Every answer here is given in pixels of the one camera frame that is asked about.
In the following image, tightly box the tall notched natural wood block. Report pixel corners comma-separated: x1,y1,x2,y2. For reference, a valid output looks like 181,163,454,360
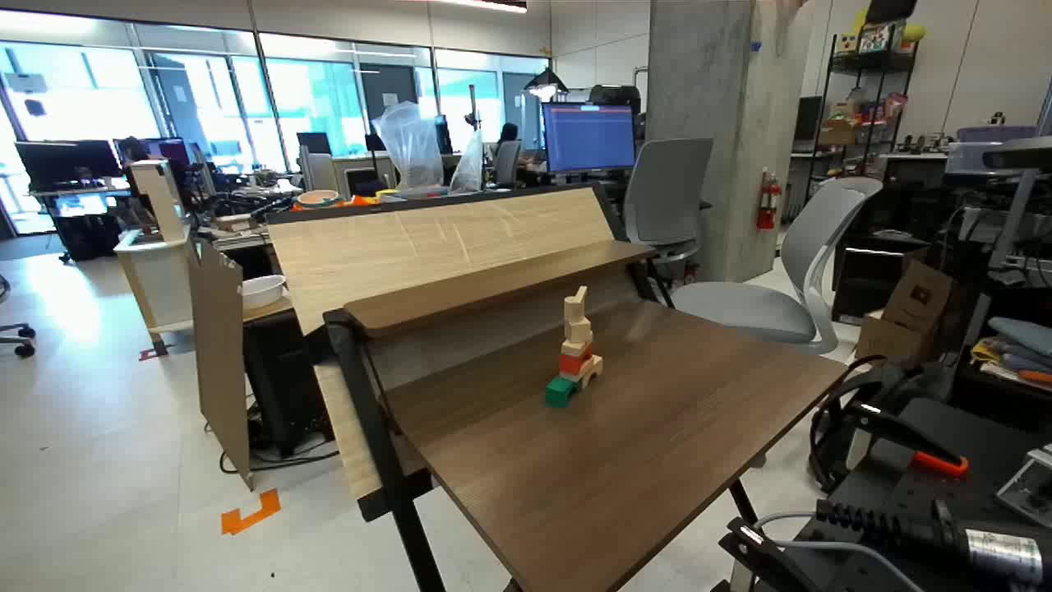
563,283,593,325

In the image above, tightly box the natural wood arch block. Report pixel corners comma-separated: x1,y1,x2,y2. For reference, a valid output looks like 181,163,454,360
571,353,608,392

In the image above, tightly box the green wooden block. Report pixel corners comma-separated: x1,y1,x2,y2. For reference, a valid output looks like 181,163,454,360
541,376,582,412

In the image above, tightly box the computer monitor with blue screen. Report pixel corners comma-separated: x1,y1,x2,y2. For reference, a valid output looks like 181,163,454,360
541,102,641,179

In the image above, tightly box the grey high-back office chair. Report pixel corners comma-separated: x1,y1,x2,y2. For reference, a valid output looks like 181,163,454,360
620,135,718,290

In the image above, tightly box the clear plastic bag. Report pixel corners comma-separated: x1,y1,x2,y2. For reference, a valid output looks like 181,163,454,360
373,100,446,195

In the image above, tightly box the black desk lamp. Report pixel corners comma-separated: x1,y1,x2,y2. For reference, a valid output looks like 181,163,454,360
523,62,571,108

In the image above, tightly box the red fire extinguisher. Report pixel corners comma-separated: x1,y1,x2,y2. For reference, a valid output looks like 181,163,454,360
753,165,785,234

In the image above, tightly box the standing light wood panel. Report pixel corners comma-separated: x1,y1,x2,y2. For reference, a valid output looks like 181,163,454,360
181,234,256,487

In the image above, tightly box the black cabinet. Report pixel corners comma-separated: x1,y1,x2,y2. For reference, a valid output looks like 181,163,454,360
832,150,958,323

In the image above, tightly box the white lectern cabinet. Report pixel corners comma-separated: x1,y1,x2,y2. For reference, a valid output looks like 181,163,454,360
113,159,202,341

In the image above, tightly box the small brown cardboard box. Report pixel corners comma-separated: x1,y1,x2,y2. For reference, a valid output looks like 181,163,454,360
854,258,974,364

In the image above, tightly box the black storage shelf with items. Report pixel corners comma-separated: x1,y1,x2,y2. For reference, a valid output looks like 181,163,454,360
814,19,923,191

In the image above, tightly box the black computer monitor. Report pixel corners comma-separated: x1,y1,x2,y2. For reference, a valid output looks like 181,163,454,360
12,139,125,195

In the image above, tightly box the black perforated work table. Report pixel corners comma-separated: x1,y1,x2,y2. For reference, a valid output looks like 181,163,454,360
766,392,1052,592

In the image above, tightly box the wooden desk with black frame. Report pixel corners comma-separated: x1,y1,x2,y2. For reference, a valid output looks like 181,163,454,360
264,183,851,592

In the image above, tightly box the white frame grey seat chair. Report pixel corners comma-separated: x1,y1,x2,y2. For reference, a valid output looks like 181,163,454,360
668,173,888,355

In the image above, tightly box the black cable loop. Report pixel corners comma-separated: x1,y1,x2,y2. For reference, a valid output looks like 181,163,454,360
804,355,913,498

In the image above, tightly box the black clamp with orange handle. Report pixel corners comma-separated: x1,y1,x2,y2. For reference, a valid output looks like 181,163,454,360
840,397,974,484

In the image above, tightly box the black corrugated hose metal end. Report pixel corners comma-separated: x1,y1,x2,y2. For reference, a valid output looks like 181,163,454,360
814,498,1049,589

